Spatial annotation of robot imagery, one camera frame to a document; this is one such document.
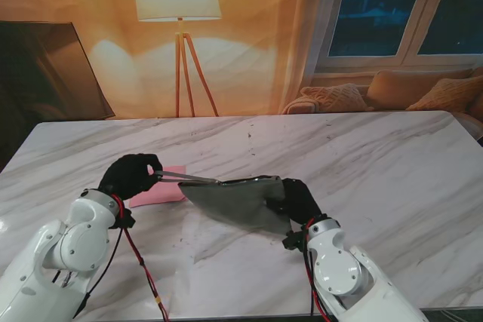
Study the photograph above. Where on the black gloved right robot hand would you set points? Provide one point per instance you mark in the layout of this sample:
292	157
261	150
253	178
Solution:
298	203

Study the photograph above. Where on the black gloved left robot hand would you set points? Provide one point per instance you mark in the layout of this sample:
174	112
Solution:
128	176

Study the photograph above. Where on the pink paper document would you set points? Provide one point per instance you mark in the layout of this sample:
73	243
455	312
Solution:
162	194

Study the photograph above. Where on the grey suede zip pouch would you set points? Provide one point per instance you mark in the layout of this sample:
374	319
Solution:
241	205

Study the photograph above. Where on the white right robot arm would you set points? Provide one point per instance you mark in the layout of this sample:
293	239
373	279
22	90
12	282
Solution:
339	261

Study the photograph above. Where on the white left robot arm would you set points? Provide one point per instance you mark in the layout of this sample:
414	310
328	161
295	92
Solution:
75	239

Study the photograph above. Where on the printed living room backdrop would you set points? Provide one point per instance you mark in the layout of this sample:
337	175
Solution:
245	54

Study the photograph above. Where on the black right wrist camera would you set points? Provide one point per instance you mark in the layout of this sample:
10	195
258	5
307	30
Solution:
292	241

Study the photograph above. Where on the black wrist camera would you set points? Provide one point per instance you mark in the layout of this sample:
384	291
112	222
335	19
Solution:
126	220
292	241

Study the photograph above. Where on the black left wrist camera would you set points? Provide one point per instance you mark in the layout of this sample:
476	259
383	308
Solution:
126	220

